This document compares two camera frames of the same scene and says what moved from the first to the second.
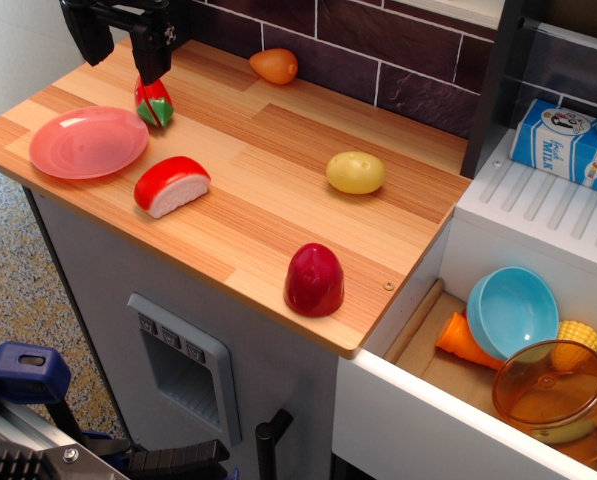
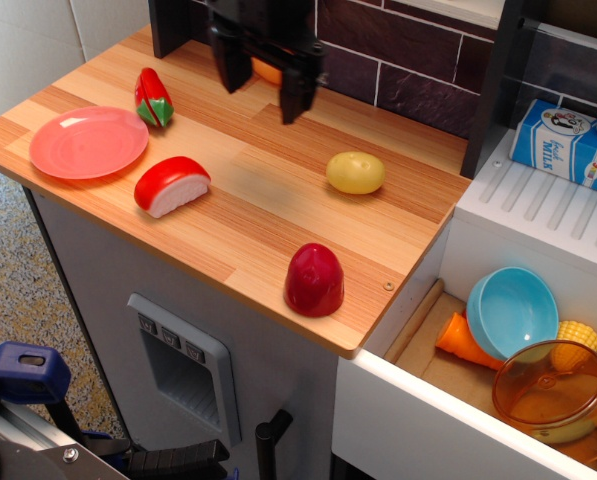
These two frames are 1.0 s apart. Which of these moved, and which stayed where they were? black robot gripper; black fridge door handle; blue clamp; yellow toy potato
Moved: black robot gripper
Stayed: black fridge door handle; blue clamp; yellow toy potato
